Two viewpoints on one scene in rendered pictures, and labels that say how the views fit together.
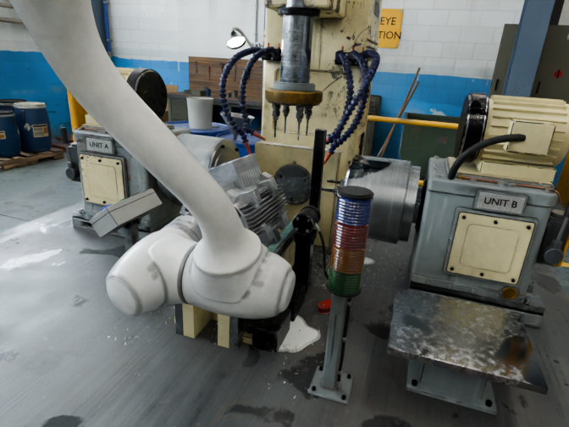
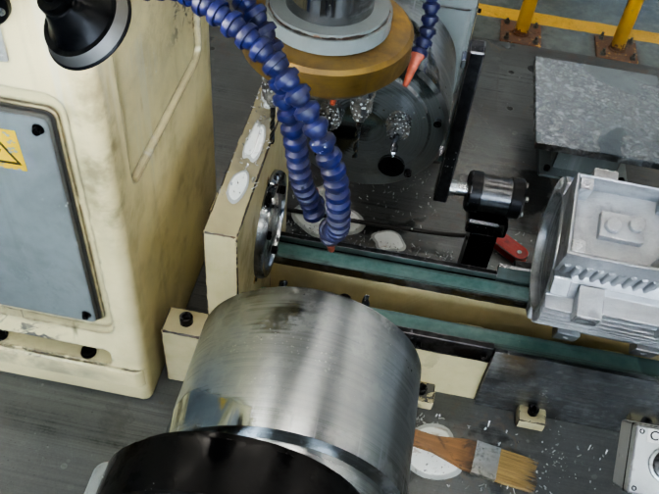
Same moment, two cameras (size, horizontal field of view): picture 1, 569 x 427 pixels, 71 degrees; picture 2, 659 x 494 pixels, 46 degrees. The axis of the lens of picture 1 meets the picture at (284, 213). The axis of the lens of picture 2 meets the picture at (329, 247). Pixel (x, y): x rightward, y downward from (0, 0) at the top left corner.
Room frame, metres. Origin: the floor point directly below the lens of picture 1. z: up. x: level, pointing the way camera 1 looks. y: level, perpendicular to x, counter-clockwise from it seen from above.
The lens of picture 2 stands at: (1.41, 0.69, 1.78)
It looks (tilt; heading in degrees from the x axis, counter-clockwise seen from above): 48 degrees down; 258
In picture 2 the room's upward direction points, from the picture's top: 6 degrees clockwise
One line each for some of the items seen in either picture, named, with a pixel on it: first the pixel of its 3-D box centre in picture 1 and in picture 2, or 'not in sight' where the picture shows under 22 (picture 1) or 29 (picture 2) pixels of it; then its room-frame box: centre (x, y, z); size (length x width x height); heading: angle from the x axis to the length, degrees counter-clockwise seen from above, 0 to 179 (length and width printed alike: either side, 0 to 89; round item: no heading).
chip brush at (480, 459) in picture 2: not in sight; (464, 454); (1.08, 0.23, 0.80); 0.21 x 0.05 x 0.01; 155
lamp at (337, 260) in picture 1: (347, 254); not in sight; (0.64, -0.12, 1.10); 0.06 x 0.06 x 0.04
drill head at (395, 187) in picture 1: (388, 200); (375, 77); (1.14, -0.31, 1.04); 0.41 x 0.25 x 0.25; 72
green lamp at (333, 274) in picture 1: (345, 277); not in sight; (0.64, -0.12, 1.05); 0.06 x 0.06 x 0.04
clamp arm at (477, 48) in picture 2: (317, 174); (458, 127); (1.08, -0.08, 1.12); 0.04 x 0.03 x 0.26; 162
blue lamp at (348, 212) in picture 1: (354, 207); not in sight; (0.64, -0.12, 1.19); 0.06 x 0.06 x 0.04
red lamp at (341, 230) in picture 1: (350, 231); not in sight; (0.64, -0.12, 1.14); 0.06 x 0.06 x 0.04
